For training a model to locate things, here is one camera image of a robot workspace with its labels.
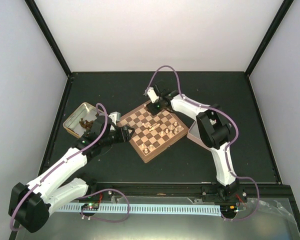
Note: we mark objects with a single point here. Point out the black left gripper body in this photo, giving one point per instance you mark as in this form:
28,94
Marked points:
122,137

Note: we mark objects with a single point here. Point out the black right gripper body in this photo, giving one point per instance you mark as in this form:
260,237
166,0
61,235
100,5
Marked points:
157,110

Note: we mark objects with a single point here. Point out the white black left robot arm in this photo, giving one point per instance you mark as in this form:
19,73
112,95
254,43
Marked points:
33,203

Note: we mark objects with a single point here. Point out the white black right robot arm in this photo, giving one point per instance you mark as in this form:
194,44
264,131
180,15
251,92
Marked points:
213,129

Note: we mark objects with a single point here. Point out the wooden chess board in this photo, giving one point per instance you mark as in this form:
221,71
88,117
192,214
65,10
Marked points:
140,115

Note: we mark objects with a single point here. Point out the dark chess pieces pile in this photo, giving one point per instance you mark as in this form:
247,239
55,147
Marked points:
87,125

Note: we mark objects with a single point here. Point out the left controller circuit board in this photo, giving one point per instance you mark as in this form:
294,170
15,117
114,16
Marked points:
90,207

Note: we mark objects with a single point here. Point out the controller circuit board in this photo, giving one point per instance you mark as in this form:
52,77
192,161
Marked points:
233,208
90,207

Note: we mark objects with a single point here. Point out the right controller circuit board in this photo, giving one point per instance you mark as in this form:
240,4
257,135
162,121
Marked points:
233,208

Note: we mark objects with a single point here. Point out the pink patterned plastic basket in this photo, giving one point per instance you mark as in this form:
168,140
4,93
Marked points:
194,135

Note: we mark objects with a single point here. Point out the yellow bear tin box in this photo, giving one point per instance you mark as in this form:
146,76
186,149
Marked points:
85,110

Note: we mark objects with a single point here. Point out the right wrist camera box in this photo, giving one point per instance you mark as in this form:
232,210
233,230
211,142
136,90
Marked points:
151,94

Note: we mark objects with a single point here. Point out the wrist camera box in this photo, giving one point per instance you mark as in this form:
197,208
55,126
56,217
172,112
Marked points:
151,94
115,118

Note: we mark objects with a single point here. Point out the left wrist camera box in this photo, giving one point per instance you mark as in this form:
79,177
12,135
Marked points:
115,118

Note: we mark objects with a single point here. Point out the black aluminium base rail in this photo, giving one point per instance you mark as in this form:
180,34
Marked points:
212,191

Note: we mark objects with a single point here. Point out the white slotted cable duct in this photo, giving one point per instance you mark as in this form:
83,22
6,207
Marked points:
157,209

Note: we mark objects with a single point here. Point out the black frame post left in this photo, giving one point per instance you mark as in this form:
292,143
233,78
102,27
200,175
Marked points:
36,13

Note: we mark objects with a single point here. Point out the black frame post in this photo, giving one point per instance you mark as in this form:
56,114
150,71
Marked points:
273,27
36,13

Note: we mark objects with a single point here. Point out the black frame post right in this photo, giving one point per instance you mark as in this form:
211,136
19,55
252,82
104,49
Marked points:
273,27

